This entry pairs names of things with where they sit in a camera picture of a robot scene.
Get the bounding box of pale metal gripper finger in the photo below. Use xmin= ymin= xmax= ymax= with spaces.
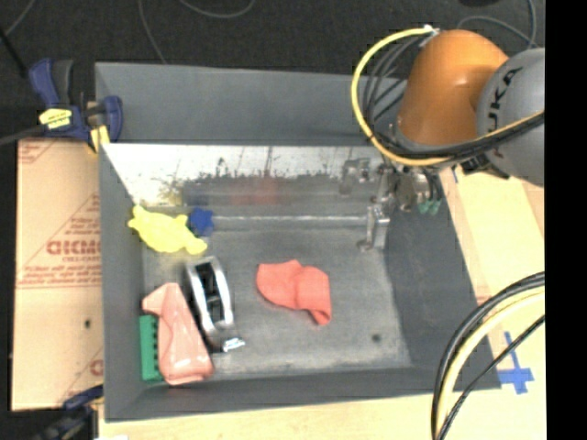
xmin=338 ymin=158 xmax=374 ymax=196
xmin=356 ymin=204 xmax=392 ymax=253

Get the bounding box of coral red cloth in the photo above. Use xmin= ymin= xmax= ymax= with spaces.
xmin=255 ymin=258 xmax=333 ymax=326

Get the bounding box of grey metal bin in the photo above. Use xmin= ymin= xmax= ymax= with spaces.
xmin=94 ymin=61 xmax=502 ymax=422

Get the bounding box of small blue toy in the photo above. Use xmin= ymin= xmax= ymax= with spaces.
xmin=188 ymin=206 xmax=216 ymax=238

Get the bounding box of yellow soft toy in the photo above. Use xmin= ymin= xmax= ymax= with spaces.
xmin=127 ymin=204 xmax=209 ymax=255

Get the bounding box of pink glossy soft object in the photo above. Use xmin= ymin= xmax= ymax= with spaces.
xmin=140 ymin=282 xmax=216 ymax=387

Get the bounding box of green ridged block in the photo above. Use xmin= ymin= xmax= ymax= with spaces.
xmin=138 ymin=314 xmax=165 ymax=382

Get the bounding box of brown cardboard board, red print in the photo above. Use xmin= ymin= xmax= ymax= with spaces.
xmin=9 ymin=137 xmax=106 ymax=413

